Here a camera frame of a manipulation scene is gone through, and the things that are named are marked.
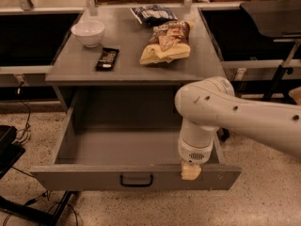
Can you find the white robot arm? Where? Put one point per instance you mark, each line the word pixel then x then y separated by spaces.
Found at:
pixel 210 104

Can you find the black chocolate bar wrapper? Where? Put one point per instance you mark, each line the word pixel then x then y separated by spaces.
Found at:
pixel 107 59

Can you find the yellow brown chip bag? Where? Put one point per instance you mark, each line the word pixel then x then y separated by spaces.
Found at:
pixel 169 41

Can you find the dark blue chip bag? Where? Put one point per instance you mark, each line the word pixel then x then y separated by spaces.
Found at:
pixel 153 15

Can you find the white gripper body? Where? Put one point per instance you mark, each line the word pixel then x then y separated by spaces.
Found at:
pixel 194 154

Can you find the white ceramic bowl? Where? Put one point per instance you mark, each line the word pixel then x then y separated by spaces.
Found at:
pixel 89 33

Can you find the black chair base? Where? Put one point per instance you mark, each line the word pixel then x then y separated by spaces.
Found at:
pixel 10 152

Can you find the grey top drawer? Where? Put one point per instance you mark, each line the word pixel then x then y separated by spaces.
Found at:
pixel 126 139

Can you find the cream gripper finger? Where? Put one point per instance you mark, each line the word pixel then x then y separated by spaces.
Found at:
pixel 190 172

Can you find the black office chair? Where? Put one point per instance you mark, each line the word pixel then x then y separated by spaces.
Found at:
pixel 279 20

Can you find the grey drawer cabinet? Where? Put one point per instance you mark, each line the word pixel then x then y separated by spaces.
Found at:
pixel 131 47

